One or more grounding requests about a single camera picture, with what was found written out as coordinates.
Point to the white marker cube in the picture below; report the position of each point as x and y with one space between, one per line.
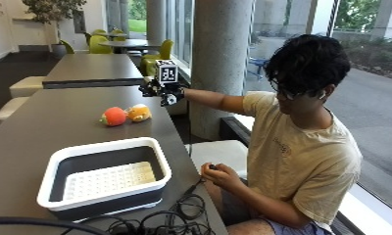
166 71

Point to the white earbud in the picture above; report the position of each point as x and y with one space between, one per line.
321 95

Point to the black eyeglasses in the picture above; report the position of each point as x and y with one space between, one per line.
278 91

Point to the grey concrete column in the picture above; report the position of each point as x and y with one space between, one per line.
220 65

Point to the white and grey dish tub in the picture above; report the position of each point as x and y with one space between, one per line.
104 176

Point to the the person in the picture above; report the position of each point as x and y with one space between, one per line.
300 153

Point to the potted indoor tree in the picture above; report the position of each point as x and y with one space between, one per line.
52 16

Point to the white cushioned stool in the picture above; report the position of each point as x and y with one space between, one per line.
25 86
11 109

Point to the green chair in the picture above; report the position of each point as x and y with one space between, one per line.
99 44
161 52
68 47
117 34
148 67

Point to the long grey table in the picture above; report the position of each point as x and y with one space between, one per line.
91 70

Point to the round grey table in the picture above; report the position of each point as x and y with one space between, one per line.
125 43

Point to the small black button device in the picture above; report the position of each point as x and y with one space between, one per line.
212 166

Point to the red-orange round plush toy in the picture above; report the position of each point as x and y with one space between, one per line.
113 116

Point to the blue outdoor chair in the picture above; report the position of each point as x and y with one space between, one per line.
258 65

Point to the white cushioned bench seat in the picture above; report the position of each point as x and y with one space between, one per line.
220 154

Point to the yellow-orange plush toy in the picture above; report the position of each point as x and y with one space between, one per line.
139 113

